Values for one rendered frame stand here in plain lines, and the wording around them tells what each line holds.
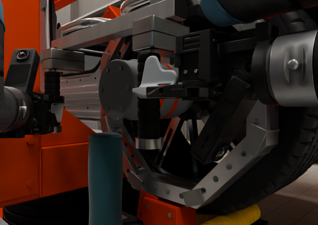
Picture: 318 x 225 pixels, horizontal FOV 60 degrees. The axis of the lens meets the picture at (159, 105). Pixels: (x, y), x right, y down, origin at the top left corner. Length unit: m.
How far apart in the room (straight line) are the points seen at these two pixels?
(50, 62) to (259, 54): 0.51
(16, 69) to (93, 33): 0.16
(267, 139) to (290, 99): 0.27
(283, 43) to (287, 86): 0.04
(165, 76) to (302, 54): 0.17
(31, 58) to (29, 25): 0.38
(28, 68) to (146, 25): 0.26
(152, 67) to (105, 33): 0.21
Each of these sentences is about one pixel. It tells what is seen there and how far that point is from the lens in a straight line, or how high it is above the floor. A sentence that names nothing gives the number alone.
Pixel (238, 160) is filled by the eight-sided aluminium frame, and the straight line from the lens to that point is 0.58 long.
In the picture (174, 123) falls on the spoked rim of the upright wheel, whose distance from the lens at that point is 0.81.
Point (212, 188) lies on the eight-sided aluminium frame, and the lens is 0.63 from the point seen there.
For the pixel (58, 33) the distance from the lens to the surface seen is 0.74.
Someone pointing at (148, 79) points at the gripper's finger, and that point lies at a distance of 0.39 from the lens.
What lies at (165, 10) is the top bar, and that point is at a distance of 0.45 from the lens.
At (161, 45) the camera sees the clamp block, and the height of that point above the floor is 0.91.
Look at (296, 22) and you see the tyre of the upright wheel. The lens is 0.64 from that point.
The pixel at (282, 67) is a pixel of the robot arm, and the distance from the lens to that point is 0.28.
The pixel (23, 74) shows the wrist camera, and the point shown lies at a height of 0.87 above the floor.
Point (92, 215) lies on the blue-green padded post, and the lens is 0.76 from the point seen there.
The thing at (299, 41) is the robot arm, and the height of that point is 0.87.
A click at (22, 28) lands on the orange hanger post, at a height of 1.04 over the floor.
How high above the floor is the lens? 0.82
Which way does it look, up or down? level
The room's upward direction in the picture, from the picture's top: straight up
